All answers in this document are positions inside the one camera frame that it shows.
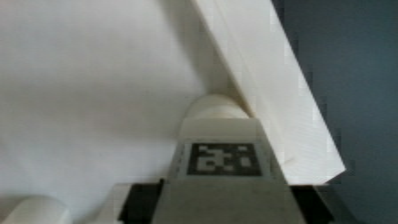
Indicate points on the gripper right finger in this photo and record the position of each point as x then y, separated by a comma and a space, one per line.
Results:
322, 206

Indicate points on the white square tabletop part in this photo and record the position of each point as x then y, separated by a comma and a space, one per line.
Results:
109, 63

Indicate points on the white leg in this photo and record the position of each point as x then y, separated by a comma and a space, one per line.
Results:
225, 188

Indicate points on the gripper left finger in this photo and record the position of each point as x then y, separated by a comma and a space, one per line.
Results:
130, 204

